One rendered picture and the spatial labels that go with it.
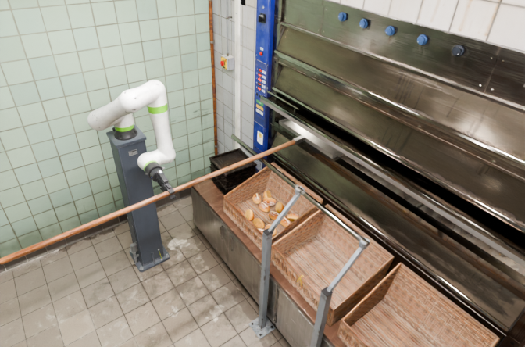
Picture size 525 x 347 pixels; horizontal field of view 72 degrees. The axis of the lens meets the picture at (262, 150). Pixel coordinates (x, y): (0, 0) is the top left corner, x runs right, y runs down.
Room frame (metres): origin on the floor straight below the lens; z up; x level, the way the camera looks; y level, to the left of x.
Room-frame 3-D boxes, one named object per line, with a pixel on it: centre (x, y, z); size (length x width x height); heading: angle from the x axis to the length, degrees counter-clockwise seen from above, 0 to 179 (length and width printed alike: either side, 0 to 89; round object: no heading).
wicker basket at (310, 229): (1.52, -0.44, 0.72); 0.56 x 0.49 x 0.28; 37
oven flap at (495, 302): (1.70, -0.64, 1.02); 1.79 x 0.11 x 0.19; 38
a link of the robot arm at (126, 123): (2.08, 0.93, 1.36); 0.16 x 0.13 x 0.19; 149
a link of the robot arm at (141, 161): (1.81, 0.69, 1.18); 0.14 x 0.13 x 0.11; 37
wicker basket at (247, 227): (1.98, -0.08, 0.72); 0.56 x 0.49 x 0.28; 39
